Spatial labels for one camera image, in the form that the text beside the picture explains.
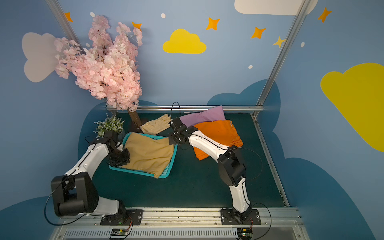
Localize aluminium frame post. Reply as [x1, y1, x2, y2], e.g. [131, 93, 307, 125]
[46, 0, 80, 44]
[252, 0, 312, 120]

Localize aluminium frame post left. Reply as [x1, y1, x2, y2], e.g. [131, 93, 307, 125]
[46, 0, 80, 44]

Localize pink blossom artificial tree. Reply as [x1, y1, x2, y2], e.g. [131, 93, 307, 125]
[54, 16, 143, 129]

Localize orange pants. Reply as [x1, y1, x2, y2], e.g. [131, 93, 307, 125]
[195, 120, 244, 147]

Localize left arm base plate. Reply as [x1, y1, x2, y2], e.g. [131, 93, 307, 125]
[100, 209, 144, 226]

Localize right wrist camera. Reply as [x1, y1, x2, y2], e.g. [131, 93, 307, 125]
[169, 118, 186, 132]

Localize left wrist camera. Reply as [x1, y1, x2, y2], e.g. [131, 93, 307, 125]
[101, 131, 119, 146]

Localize aluminium rail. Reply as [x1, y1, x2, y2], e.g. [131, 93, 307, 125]
[137, 106, 264, 113]
[50, 207, 310, 240]

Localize beige work glove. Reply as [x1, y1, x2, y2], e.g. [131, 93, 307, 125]
[140, 114, 171, 135]

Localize small potted green plant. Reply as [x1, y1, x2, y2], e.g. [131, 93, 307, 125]
[94, 115, 125, 138]

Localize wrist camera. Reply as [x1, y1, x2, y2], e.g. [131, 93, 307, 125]
[169, 118, 186, 132]
[101, 131, 119, 146]

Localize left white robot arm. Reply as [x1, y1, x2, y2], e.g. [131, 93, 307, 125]
[51, 141, 130, 217]

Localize purple folded pants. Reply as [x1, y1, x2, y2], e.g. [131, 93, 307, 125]
[180, 106, 226, 127]

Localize aluminium back rail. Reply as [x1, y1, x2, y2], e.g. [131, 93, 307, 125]
[137, 106, 264, 113]

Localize green circuit board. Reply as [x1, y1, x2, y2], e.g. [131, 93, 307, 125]
[110, 228, 130, 239]
[237, 228, 253, 240]

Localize left green circuit board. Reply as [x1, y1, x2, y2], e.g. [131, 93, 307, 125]
[110, 228, 130, 239]

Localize aluminium frame post right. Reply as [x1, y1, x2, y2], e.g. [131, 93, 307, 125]
[252, 0, 312, 120]

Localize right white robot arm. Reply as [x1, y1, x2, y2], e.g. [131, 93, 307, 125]
[169, 118, 252, 222]

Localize right green circuit board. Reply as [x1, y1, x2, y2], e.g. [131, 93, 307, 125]
[237, 228, 253, 240]

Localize beige pants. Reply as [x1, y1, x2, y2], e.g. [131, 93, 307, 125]
[118, 132, 175, 179]

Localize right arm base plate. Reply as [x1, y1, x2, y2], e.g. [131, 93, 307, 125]
[220, 208, 262, 226]

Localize aluminium front rail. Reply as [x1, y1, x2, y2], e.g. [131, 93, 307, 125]
[50, 207, 310, 240]

